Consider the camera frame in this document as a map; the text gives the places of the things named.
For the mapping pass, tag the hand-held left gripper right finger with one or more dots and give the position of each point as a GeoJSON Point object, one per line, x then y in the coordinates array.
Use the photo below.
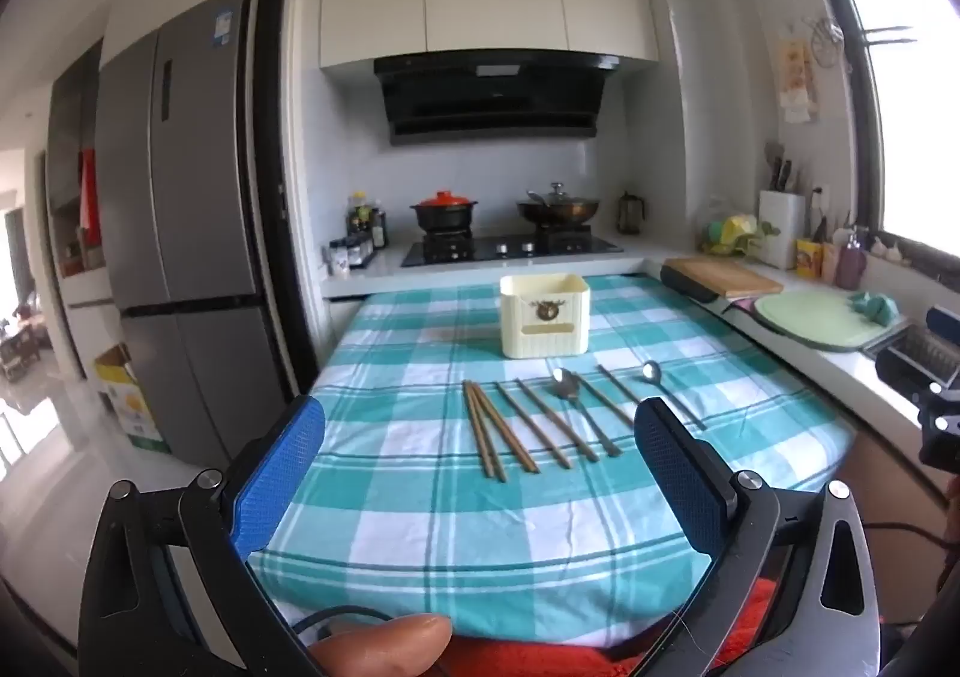
{"type": "Point", "coordinates": [675, 474]}

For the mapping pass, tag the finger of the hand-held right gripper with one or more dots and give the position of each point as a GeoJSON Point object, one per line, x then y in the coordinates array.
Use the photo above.
{"type": "Point", "coordinates": [922, 358]}
{"type": "Point", "coordinates": [945, 323]}

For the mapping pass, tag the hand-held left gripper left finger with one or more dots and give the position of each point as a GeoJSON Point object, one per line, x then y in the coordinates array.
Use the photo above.
{"type": "Point", "coordinates": [281, 467]}

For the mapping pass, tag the metal spoon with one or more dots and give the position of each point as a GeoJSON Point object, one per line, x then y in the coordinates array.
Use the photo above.
{"type": "Point", "coordinates": [564, 383]}
{"type": "Point", "coordinates": [650, 369]}

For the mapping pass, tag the cream plastic utensil holder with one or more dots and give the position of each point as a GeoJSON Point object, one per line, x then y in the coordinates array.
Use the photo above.
{"type": "Point", "coordinates": [525, 339]}

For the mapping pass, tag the person's left hand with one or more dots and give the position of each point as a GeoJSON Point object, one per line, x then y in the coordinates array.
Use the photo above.
{"type": "Point", "coordinates": [382, 647]}

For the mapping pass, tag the teal sponge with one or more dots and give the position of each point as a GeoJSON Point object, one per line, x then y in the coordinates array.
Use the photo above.
{"type": "Point", "coordinates": [874, 307]}

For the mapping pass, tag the garlic bulbs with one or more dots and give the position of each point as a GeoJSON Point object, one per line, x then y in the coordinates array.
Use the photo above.
{"type": "Point", "coordinates": [889, 251]}

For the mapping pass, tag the purple soap dispenser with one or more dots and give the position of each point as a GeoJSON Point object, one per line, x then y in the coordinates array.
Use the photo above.
{"type": "Point", "coordinates": [851, 264]}

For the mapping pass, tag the green cutting board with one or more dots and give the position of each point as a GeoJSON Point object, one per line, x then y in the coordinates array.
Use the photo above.
{"type": "Point", "coordinates": [810, 324]}

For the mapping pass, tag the teal checked tablecloth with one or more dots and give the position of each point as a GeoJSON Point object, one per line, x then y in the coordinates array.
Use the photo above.
{"type": "Point", "coordinates": [420, 497]}

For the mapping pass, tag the yellow packet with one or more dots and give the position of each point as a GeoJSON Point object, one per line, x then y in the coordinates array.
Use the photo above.
{"type": "Point", "coordinates": [808, 261]}

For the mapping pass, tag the yellow cardboard box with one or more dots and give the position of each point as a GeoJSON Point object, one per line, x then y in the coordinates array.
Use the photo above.
{"type": "Point", "coordinates": [131, 407]}

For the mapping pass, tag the white knife block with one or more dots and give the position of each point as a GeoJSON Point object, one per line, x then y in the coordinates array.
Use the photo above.
{"type": "Point", "coordinates": [780, 231]}

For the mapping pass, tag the wooden cutting board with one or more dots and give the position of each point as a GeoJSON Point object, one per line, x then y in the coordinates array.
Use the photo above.
{"type": "Point", "coordinates": [724, 276]}

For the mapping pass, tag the red clothing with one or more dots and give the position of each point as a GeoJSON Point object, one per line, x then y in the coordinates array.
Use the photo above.
{"type": "Point", "coordinates": [540, 658]}

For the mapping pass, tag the green yellow plastic item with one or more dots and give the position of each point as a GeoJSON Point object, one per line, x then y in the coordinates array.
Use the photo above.
{"type": "Point", "coordinates": [731, 231]}

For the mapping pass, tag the window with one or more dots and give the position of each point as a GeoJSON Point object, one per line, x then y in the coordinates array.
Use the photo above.
{"type": "Point", "coordinates": [900, 84]}

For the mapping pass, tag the dark sauce bottles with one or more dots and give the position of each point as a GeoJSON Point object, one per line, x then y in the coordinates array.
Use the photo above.
{"type": "Point", "coordinates": [364, 219]}

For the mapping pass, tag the glass french press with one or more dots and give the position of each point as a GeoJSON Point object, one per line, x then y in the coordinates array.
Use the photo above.
{"type": "Point", "coordinates": [630, 216]}

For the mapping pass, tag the black gas stove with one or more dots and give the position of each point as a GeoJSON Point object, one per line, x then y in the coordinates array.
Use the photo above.
{"type": "Point", "coordinates": [510, 248]}

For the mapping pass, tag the grey refrigerator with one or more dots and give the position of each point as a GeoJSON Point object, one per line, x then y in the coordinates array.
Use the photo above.
{"type": "Point", "coordinates": [195, 197]}

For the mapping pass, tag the dark wok with glass lid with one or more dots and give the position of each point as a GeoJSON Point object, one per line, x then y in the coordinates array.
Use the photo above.
{"type": "Point", "coordinates": [559, 208]}

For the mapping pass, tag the black pot with red lid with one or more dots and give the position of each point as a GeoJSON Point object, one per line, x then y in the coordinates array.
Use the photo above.
{"type": "Point", "coordinates": [442, 212]}

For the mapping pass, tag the red hanging item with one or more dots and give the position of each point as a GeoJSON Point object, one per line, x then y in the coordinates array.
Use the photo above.
{"type": "Point", "coordinates": [90, 197]}

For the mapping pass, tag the black range hood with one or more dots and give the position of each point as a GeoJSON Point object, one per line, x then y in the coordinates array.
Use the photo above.
{"type": "Point", "coordinates": [487, 99]}

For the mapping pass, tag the wall calendar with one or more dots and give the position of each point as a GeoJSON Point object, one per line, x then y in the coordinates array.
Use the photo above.
{"type": "Point", "coordinates": [796, 80]}

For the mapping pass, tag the black door frame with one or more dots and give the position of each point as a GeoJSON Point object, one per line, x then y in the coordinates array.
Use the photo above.
{"type": "Point", "coordinates": [281, 159]}

